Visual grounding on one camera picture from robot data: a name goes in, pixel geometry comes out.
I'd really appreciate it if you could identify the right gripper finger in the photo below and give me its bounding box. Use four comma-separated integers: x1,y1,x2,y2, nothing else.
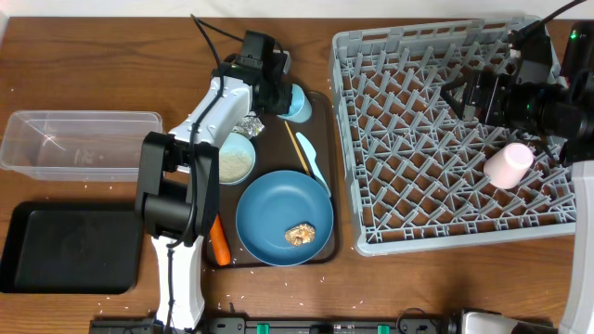
441,77,467,93
440,92,464,120

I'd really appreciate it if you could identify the light blue plastic cup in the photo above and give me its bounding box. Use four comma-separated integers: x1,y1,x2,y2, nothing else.
278,83,313,123

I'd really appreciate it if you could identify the pink plastic cup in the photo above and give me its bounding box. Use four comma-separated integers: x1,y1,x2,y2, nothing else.
484,143,534,189

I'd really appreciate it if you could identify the dark blue plate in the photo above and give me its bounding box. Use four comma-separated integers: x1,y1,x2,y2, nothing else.
236,170,334,266

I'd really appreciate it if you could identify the brown food scrap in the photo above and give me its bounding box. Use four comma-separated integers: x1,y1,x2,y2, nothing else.
285,223,316,247

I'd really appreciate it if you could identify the orange carrot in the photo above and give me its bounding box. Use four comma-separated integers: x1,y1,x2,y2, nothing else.
210,214,231,266

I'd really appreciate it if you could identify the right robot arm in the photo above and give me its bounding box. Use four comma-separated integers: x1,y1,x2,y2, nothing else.
440,19,593,333

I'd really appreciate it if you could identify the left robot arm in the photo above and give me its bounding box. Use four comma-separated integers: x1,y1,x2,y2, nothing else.
135,51,295,333

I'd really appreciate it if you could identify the grey plastic dishwasher rack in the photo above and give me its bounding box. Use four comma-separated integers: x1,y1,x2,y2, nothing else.
329,17,575,257

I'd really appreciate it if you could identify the crumpled foil wrapper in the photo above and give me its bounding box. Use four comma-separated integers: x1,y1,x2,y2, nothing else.
233,113,265,139

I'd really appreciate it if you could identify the wooden chopstick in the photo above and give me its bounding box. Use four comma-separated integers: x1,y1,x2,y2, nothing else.
284,121,311,176

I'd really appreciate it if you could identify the brown serving tray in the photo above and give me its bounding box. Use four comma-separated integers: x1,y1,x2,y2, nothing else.
220,92,341,268

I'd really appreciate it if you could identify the light blue plastic knife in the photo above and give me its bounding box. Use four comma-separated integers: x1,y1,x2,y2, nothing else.
296,133,331,197

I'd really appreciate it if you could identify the light blue rice bowl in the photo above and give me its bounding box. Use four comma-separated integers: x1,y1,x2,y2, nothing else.
219,133,256,186

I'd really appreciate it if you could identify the clear plastic bin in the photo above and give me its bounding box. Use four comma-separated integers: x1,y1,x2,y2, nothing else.
1,110,162,182

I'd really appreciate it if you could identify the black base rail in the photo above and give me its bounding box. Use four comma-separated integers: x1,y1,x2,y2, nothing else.
88,315,556,334

